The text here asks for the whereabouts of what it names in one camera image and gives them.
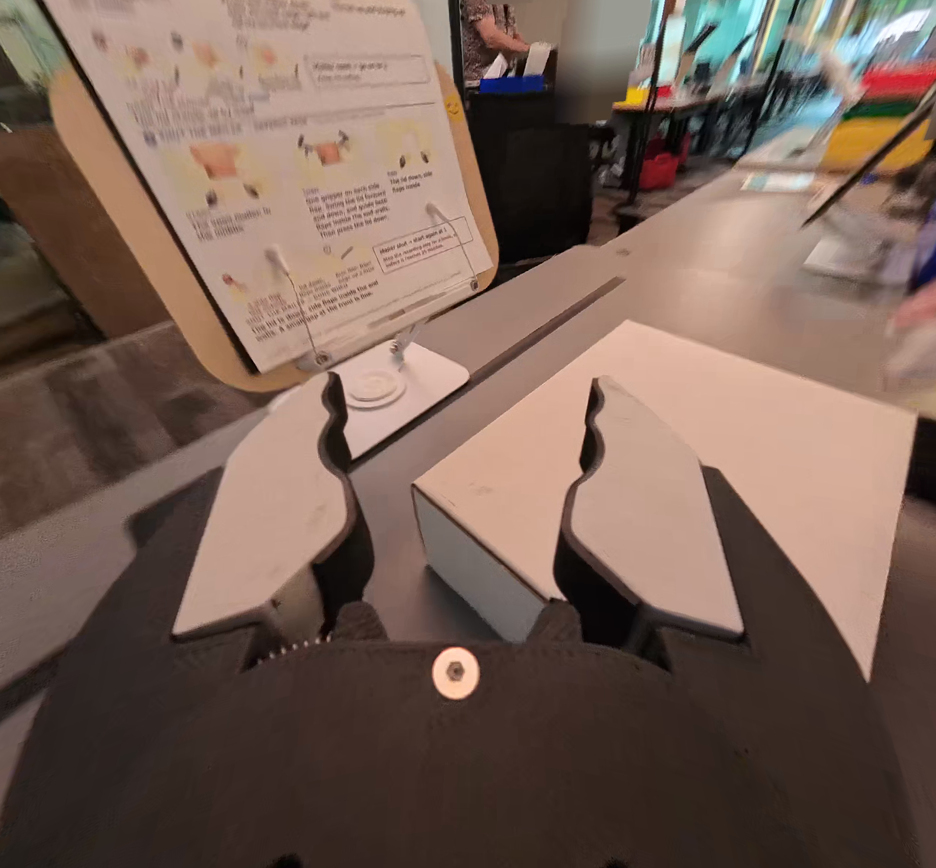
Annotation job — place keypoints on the yellow storage bin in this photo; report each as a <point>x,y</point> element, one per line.
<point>863,147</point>

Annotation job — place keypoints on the red storage bin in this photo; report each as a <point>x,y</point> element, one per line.
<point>903,82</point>

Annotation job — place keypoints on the printed instruction sheet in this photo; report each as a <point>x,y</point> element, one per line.
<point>256,114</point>

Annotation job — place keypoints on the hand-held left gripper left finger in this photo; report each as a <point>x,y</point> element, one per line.
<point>270,517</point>

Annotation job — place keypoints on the red basket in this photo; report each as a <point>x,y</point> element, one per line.
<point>658,171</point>

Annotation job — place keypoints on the black cabinet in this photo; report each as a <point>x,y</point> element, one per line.
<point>526,180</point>

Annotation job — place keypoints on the white cardboard mailer box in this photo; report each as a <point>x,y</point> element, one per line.
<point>731,458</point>

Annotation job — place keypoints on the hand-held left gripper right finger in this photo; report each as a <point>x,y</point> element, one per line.
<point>651,517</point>

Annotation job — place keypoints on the brown panel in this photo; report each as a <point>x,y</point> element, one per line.
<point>66,224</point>

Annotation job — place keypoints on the tilted document stand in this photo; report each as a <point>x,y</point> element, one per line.
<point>855,246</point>

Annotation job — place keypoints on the green storage bin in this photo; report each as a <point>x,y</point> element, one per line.
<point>892,112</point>

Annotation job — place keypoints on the blue tray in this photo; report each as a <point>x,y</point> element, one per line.
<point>512,85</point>

